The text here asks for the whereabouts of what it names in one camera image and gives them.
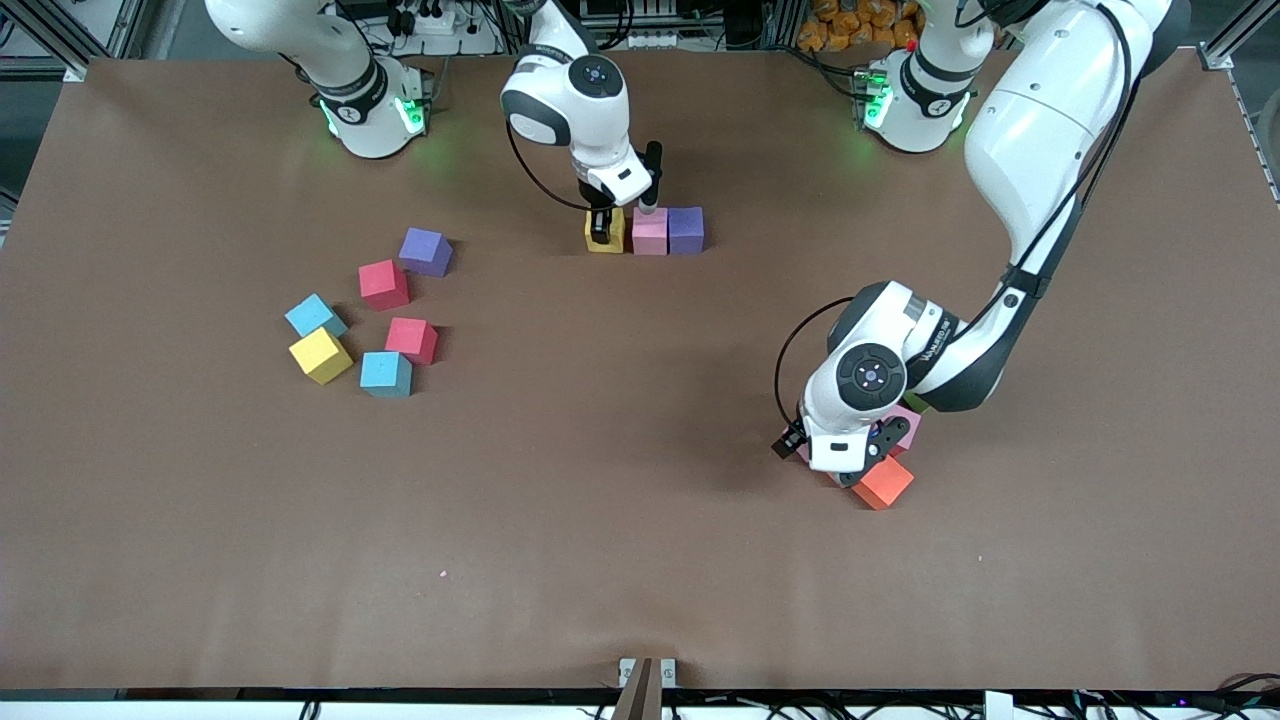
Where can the yellow foam cube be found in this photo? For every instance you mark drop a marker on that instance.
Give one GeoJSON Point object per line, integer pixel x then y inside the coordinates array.
{"type": "Point", "coordinates": [618, 240]}
{"type": "Point", "coordinates": [320, 356]}

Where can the cyan foam cube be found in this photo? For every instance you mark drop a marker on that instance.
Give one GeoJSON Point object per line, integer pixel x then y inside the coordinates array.
{"type": "Point", "coordinates": [312, 315]}
{"type": "Point", "coordinates": [385, 372]}

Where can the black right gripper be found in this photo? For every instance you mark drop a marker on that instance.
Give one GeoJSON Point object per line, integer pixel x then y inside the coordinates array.
{"type": "Point", "coordinates": [599, 219]}

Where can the small metal bracket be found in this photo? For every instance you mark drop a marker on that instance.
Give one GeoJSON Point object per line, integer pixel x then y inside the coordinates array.
{"type": "Point", "coordinates": [626, 668]}

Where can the metal table side rail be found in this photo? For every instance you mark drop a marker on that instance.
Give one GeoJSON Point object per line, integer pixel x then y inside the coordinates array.
{"type": "Point", "coordinates": [1262, 150]}

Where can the pile of orange objects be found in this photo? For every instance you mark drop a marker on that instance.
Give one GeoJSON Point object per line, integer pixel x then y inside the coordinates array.
{"type": "Point", "coordinates": [845, 22]}

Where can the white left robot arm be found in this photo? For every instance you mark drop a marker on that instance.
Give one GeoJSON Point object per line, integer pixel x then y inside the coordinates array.
{"type": "Point", "coordinates": [1040, 120]}

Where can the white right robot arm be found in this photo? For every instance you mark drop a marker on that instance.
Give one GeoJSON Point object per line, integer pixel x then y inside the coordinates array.
{"type": "Point", "coordinates": [560, 100]}

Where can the white power strip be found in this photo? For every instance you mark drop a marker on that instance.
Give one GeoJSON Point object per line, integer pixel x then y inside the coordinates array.
{"type": "Point", "coordinates": [440, 22]}

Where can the purple foam cube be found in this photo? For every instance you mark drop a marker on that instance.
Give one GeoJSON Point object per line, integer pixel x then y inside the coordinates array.
{"type": "Point", "coordinates": [424, 250]}
{"type": "Point", "coordinates": [686, 230]}

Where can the red foam cube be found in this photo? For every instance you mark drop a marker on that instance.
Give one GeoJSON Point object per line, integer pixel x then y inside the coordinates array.
{"type": "Point", "coordinates": [383, 285]}
{"type": "Point", "coordinates": [410, 340]}

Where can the brown wooden post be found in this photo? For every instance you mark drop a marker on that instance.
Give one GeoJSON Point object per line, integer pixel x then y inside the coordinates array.
{"type": "Point", "coordinates": [640, 700]}

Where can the green foam cube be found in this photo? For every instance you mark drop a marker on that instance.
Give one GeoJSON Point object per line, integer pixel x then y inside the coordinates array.
{"type": "Point", "coordinates": [916, 404]}

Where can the orange foam cube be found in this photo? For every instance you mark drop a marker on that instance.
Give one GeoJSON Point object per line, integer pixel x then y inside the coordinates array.
{"type": "Point", "coordinates": [885, 487]}

